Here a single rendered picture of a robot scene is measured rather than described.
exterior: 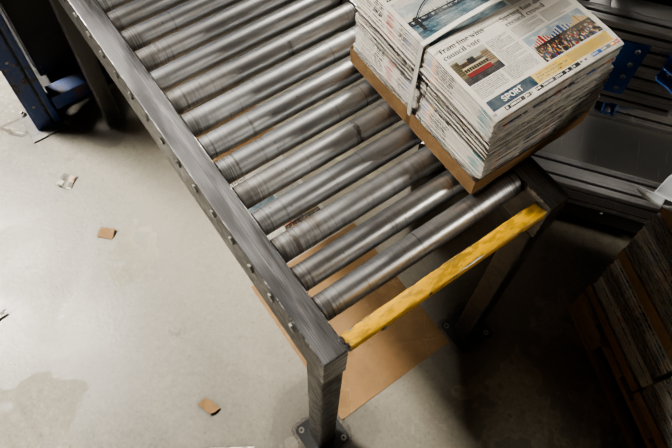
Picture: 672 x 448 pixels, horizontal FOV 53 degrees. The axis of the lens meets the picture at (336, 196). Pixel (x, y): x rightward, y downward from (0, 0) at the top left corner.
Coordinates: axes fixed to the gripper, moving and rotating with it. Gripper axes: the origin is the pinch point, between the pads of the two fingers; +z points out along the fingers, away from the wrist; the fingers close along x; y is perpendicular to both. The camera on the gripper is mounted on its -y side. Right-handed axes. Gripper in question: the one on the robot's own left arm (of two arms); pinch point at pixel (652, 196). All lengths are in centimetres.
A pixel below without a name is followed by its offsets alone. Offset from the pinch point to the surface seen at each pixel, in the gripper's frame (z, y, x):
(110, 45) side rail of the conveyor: 81, -12, 73
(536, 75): 10.5, 12.4, 32.6
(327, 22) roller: 62, 7, 37
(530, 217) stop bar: 8.0, -10.4, 20.8
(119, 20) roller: 86, -7, 71
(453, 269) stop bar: 8.6, -21.8, 34.1
